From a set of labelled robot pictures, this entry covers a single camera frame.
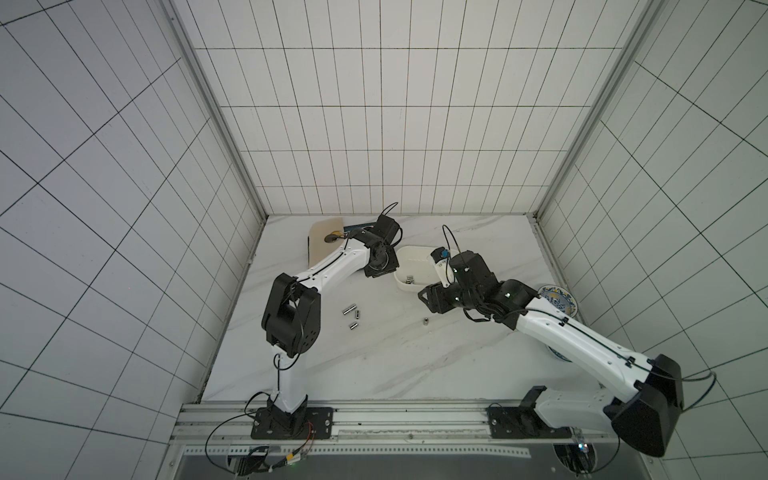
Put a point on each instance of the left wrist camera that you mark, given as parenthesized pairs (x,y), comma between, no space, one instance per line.
(385,230)

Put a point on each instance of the blue patterned plate lower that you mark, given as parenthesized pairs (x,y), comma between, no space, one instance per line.
(558,355)

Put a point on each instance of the base wiring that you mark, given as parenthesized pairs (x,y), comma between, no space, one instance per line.
(585,453)
(258,450)

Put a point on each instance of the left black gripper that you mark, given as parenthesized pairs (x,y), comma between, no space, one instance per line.
(393,264)

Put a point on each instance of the blue patterned plate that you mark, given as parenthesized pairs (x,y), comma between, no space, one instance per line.
(560,298)
(558,355)

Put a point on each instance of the right base wiring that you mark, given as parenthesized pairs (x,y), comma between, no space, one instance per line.
(585,453)

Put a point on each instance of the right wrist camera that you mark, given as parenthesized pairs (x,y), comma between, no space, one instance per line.
(466,268)

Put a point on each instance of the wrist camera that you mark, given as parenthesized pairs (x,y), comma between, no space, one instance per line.
(466,268)
(385,230)

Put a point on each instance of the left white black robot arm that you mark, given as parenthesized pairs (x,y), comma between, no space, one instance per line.
(292,316)

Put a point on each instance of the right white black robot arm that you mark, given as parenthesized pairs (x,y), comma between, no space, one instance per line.
(638,398)

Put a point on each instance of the teal plastic tray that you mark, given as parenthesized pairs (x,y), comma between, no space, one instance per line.
(354,227)

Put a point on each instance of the blue patterned plate upper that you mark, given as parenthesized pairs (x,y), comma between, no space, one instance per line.
(560,298)

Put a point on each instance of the white plastic storage box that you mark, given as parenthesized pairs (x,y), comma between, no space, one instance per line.
(418,262)

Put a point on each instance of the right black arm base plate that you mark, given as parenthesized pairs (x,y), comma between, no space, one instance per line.
(514,423)

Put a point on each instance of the black handled spoon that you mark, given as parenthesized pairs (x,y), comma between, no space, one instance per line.
(334,236)

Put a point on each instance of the aluminium mounting rail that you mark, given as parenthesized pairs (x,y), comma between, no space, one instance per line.
(369,422)

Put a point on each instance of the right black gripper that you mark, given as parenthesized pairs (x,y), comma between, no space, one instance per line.
(438,297)

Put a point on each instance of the left base wiring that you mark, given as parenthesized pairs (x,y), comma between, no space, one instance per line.
(258,450)

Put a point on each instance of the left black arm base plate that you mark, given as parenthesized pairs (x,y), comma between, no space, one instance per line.
(272,423)

